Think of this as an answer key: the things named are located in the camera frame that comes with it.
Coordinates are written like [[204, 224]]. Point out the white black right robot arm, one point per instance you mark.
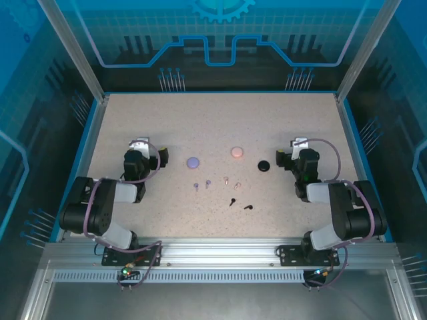
[[353, 216]]

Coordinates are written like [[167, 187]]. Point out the purple earbud charging case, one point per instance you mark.
[[193, 162]]

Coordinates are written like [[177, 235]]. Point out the aluminium table side rail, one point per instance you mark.
[[358, 160], [90, 160]]

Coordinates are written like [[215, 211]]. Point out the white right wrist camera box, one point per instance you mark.
[[298, 145]]

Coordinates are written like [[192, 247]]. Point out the black earbud charging case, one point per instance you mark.
[[263, 165]]

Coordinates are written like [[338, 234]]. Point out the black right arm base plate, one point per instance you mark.
[[292, 256]]

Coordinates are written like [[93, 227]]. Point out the small connector board with LEDs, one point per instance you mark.
[[127, 272], [321, 272]]

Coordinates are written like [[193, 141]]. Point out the grey metal sheet panel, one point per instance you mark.
[[217, 301]]

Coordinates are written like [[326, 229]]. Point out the aluminium frame post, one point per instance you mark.
[[76, 53], [363, 53]]

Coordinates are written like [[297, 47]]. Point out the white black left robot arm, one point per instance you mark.
[[100, 213]]

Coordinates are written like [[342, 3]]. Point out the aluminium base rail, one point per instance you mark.
[[217, 250]]

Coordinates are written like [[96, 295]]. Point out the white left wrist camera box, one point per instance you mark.
[[142, 144]]

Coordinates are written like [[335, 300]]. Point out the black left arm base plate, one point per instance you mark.
[[115, 258]]

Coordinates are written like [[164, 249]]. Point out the pink earbud charging case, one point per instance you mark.
[[237, 152]]

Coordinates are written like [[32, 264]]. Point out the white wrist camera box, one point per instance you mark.
[[142, 144], [298, 145]]

